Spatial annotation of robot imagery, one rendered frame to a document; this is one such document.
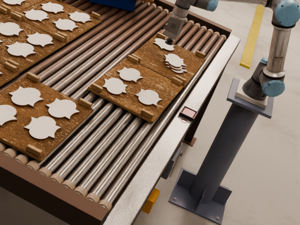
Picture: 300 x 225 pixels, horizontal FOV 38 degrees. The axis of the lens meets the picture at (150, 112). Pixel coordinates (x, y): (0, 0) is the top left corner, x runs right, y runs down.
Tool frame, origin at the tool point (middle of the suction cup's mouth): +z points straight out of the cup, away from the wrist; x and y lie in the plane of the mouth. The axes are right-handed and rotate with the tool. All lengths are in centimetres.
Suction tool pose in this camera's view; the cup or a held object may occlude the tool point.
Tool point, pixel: (168, 43)
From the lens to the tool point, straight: 227.3
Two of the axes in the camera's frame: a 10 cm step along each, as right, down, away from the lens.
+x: 8.9, 4.3, -1.3
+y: -3.4, 4.6, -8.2
